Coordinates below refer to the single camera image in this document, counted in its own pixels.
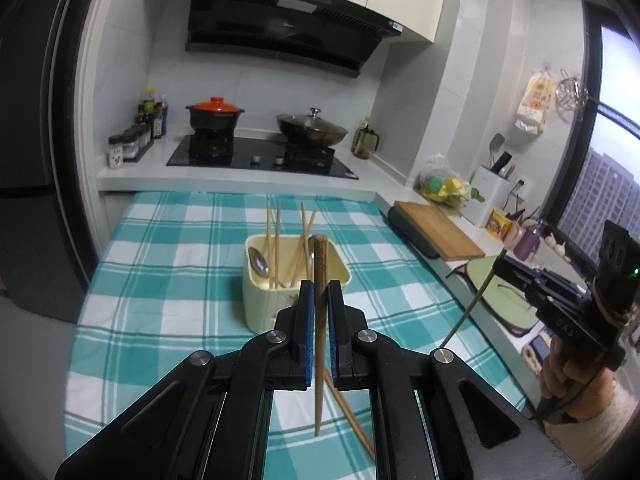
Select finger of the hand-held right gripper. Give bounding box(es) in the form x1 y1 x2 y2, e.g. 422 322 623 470
492 256 548 301

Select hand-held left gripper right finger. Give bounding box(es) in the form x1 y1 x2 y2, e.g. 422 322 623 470
326 281 586 480

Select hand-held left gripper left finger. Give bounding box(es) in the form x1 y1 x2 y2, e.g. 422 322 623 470
55 280 317 480

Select cream utensil container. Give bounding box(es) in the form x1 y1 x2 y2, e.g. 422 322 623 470
242 234 352 335

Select metal spoon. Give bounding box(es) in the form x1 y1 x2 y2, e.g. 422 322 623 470
248 246 271 280

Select person's right forearm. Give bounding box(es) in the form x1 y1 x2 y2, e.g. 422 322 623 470
542 390 636 480

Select person's right hand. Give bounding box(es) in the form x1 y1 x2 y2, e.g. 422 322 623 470
541 337 616 413

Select thin-framed eyeglasses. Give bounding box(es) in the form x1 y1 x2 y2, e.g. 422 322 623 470
492 280 533 306

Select pink cup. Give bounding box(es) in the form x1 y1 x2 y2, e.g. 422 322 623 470
512 220 542 259

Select green mat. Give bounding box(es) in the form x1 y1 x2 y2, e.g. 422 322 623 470
457 255 546 336

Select yellow packet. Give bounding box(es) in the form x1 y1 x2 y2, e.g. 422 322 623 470
487 210 516 241

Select garlic bulbs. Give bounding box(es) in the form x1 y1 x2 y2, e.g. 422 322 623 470
545 232 572 262

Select white knife holder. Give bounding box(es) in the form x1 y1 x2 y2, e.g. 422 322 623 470
470 164 516 228

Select wooden cutting board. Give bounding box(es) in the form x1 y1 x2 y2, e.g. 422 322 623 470
392 201 486 262

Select dark-framed window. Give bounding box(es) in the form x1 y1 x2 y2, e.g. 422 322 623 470
542 0 640 281

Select plastic bag of sponges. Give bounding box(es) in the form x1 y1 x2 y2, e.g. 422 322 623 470
419 155 483 211

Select teal checkered cloth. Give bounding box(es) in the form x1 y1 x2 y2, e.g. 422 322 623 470
62 191 531 480

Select hanging printed bag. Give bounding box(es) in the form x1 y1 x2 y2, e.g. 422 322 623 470
515 71 557 135

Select black glass gas stove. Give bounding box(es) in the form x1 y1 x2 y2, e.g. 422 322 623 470
166 135 360 181

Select glass wok lid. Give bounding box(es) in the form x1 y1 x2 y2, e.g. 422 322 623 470
277 107 347 136

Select black clay pot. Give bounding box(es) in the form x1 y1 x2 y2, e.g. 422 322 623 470
186 105 246 134

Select orange pot lid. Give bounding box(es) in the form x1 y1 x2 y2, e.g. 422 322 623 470
192 96 241 113

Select rack of spice jars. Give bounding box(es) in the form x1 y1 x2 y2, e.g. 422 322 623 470
121 122 153 163

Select black range hood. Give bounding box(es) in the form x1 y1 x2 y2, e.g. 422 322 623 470
185 0 405 79

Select dark refrigerator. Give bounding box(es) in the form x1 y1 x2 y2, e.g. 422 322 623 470
0 0 98 326

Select hanging wire rack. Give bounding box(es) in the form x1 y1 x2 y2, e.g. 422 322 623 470
554 69 590 123

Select glass jar with dark frame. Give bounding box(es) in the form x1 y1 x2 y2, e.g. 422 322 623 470
353 119 381 160

